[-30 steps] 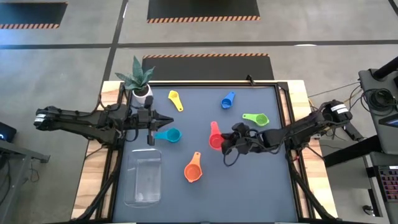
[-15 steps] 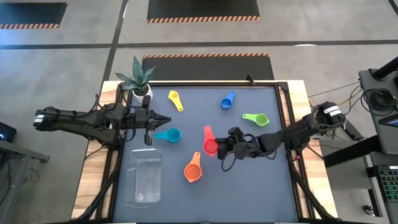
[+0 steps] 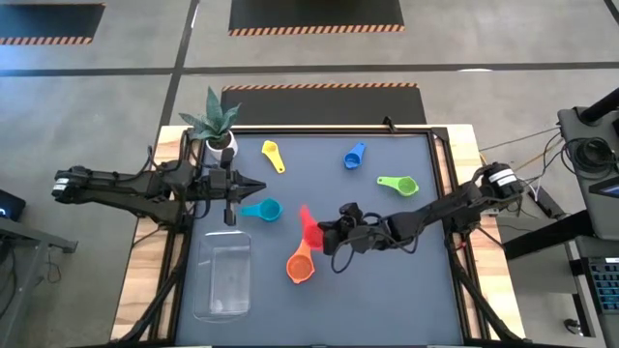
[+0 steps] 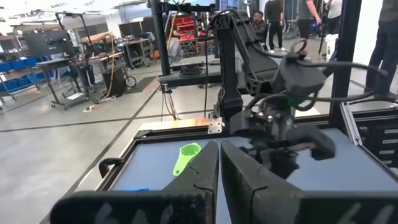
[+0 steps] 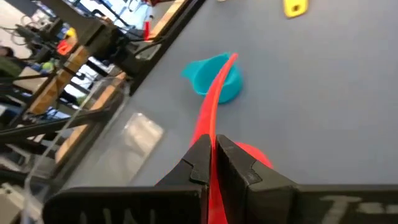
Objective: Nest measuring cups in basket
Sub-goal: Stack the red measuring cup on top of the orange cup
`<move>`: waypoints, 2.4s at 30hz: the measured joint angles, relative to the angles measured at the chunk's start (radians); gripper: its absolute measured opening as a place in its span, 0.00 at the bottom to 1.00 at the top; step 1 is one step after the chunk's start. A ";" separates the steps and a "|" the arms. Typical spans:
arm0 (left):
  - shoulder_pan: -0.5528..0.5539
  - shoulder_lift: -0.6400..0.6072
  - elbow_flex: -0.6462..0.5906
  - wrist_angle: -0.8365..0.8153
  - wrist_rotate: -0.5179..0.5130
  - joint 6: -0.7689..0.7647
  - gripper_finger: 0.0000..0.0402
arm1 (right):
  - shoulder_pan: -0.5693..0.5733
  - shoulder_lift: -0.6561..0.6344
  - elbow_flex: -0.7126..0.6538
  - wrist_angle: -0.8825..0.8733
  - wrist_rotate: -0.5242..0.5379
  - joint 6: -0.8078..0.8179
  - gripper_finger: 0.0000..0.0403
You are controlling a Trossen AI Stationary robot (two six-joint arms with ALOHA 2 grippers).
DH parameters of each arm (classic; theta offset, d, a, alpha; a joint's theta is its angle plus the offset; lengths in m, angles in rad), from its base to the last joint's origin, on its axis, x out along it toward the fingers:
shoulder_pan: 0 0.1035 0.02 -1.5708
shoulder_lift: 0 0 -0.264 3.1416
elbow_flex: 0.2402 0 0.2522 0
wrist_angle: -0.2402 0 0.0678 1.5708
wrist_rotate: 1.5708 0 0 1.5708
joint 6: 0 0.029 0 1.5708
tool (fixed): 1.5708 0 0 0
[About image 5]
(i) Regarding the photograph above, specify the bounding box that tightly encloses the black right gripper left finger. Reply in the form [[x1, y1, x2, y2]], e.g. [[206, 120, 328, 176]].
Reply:
[[42, 133, 213, 224]]

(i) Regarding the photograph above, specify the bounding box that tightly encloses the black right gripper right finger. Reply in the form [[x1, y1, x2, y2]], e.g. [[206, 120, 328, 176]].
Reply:
[[216, 134, 398, 224]]

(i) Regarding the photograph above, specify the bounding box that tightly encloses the red measuring cup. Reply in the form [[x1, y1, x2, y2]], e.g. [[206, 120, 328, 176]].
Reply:
[[188, 52, 274, 224]]

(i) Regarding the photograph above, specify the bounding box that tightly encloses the teal measuring cup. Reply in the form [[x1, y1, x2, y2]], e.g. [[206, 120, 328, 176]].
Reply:
[[181, 52, 244, 105]]

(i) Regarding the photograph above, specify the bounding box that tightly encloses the yellow measuring cup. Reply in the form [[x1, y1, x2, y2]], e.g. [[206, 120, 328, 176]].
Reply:
[[282, 0, 309, 19]]

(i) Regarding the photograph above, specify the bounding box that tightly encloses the clear plastic basket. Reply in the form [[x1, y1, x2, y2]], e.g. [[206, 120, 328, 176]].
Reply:
[[20, 76, 165, 224]]

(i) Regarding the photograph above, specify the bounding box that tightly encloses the black aluminium table frame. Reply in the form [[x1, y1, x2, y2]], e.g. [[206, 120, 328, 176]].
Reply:
[[0, 0, 208, 200]]

